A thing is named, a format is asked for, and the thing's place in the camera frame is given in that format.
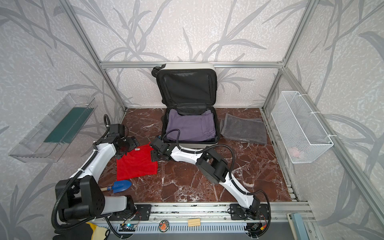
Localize red t-shirt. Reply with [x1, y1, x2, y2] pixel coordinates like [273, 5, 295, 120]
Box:
[117, 144, 158, 181]

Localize purple trousers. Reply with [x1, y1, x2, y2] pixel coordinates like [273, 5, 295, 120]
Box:
[166, 109, 216, 142]

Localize grey towel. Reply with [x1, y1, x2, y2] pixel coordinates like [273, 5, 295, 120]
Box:
[220, 114, 267, 145]

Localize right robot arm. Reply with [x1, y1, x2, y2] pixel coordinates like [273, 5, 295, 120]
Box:
[150, 136, 272, 223]

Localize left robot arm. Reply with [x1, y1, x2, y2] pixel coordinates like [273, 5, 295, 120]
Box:
[51, 115, 140, 231]

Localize black and white suitcase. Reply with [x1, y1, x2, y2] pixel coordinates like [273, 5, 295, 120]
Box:
[152, 63, 220, 148]

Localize round red green badge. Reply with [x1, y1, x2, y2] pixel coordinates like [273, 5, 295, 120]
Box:
[158, 220, 170, 233]

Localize small wooden block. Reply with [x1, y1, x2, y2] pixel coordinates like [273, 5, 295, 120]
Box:
[188, 218, 201, 228]

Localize green circuit board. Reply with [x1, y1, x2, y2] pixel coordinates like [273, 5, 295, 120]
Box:
[119, 224, 138, 232]

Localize black and yellow glove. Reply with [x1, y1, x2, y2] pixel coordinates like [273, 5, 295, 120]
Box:
[52, 223, 110, 240]

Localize pink item in basket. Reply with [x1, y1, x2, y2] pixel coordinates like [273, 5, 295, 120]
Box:
[289, 147, 305, 159]

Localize clear plastic wall tray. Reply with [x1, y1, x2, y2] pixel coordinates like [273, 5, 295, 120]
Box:
[9, 94, 98, 163]

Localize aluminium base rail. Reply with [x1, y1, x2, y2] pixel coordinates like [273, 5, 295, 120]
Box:
[108, 202, 315, 223]

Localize white wire mesh basket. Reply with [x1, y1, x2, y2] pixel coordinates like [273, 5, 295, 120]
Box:
[271, 91, 334, 164]

